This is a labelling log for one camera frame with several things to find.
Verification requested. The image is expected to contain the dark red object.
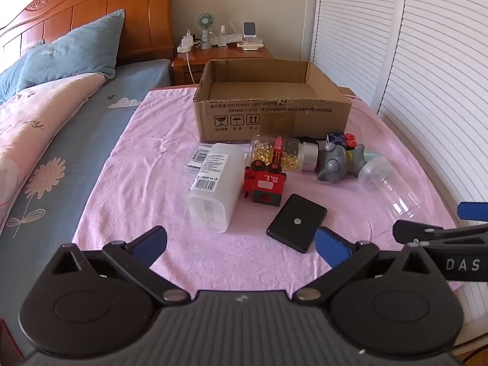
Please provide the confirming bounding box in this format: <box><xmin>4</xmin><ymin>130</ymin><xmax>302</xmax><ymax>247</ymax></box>
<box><xmin>0</xmin><ymin>318</ymin><xmax>23</xmax><ymax>363</ymax></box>

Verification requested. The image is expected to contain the pink quilt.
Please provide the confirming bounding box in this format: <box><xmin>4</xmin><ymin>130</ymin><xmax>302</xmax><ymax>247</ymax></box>
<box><xmin>0</xmin><ymin>72</ymin><xmax>106</xmax><ymax>229</ymax></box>

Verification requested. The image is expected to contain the white charging cable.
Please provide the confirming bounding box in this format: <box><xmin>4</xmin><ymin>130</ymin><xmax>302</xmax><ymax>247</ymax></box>
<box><xmin>186</xmin><ymin>51</ymin><xmax>199</xmax><ymax>85</ymax></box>

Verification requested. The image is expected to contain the barcode labelled sachet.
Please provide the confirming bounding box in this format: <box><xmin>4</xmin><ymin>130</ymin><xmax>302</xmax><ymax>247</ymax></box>
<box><xmin>187</xmin><ymin>145</ymin><xmax>214</xmax><ymax>176</ymax></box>

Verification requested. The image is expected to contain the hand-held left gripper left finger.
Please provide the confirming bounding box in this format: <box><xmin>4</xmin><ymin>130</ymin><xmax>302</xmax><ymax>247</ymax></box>
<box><xmin>51</xmin><ymin>226</ymin><xmax>191</xmax><ymax>306</ymax></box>

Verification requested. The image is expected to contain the large blue pillow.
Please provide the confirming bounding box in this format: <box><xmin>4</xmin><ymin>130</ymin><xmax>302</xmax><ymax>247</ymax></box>
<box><xmin>17</xmin><ymin>9</ymin><xmax>126</xmax><ymax>92</ymax></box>

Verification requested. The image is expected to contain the red toy train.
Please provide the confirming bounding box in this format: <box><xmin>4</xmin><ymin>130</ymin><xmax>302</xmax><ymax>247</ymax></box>
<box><xmin>242</xmin><ymin>159</ymin><xmax>287</xmax><ymax>207</ymax></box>

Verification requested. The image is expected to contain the grey toy figure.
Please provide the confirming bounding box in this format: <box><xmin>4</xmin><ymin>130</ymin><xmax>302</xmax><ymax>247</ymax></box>
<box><xmin>316</xmin><ymin>140</ymin><xmax>366</xmax><ymax>184</ymax></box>

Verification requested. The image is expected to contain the wooden nightstand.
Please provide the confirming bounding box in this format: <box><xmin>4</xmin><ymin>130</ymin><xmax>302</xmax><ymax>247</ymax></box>
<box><xmin>171</xmin><ymin>44</ymin><xmax>274</xmax><ymax>86</ymax></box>

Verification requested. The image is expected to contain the white plastic container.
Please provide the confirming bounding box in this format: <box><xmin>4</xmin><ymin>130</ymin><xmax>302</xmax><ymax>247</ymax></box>
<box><xmin>187</xmin><ymin>143</ymin><xmax>248</xmax><ymax>234</ymax></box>

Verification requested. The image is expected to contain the golden capsule bottle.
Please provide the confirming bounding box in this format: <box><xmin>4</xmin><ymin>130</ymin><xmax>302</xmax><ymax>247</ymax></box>
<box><xmin>249</xmin><ymin>135</ymin><xmax>319</xmax><ymax>173</ymax></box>

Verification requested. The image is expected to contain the small green desk fan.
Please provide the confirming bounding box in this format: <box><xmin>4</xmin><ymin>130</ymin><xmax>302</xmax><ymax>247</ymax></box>
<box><xmin>196</xmin><ymin>13</ymin><xmax>213</xmax><ymax>51</ymax></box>

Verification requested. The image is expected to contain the wooden headboard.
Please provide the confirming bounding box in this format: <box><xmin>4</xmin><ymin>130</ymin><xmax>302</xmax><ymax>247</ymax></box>
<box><xmin>0</xmin><ymin>0</ymin><xmax>176</xmax><ymax>73</ymax></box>

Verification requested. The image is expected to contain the white stand device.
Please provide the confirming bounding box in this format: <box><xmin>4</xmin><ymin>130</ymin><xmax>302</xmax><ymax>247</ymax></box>
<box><xmin>242</xmin><ymin>21</ymin><xmax>264</xmax><ymax>44</ymax></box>

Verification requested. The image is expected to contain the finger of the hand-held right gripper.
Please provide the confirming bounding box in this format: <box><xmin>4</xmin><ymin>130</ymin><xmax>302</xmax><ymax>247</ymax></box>
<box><xmin>393</xmin><ymin>219</ymin><xmax>447</xmax><ymax>245</ymax></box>
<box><xmin>457</xmin><ymin>202</ymin><xmax>488</xmax><ymax>222</ymax></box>

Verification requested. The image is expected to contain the pink cloth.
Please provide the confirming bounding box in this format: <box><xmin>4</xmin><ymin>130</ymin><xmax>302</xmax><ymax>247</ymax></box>
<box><xmin>72</xmin><ymin>86</ymin><xmax>464</xmax><ymax>294</ymax></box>

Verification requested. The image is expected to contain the small blue pillow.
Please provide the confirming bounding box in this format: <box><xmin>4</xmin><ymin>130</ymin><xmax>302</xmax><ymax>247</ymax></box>
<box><xmin>0</xmin><ymin>40</ymin><xmax>44</xmax><ymax>103</ymax></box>

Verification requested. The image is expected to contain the clear plastic cup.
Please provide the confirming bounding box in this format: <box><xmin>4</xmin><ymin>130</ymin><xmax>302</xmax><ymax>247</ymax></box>
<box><xmin>357</xmin><ymin>156</ymin><xmax>429</xmax><ymax>220</ymax></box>

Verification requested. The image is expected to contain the brown cardboard box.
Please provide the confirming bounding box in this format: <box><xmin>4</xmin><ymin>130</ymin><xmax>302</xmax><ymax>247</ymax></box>
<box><xmin>192</xmin><ymin>59</ymin><xmax>352</xmax><ymax>145</ymax></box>

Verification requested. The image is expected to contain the blue-grey floral bed sheet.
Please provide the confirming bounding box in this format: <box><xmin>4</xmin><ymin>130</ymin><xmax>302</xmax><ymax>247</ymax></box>
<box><xmin>0</xmin><ymin>59</ymin><xmax>174</xmax><ymax>328</ymax></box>

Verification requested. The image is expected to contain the dark blue toy train car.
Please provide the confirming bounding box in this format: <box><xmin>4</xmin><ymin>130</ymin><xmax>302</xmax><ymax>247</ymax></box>
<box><xmin>327</xmin><ymin>131</ymin><xmax>359</xmax><ymax>149</ymax></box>

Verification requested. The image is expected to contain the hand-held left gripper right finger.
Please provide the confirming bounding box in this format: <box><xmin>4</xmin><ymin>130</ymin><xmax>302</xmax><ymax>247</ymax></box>
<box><xmin>293</xmin><ymin>227</ymin><xmax>433</xmax><ymax>306</ymax></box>

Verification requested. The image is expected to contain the white louvered closet door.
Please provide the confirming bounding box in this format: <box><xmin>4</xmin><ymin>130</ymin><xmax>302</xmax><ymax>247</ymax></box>
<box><xmin>375</xmin><ymin>0</ymin><xmax>488</xmax><ymax>366</ymax></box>
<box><xmin>309</xmin><ymin>0</ymin><xmax>408</xmax><ymax>115</ymax></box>

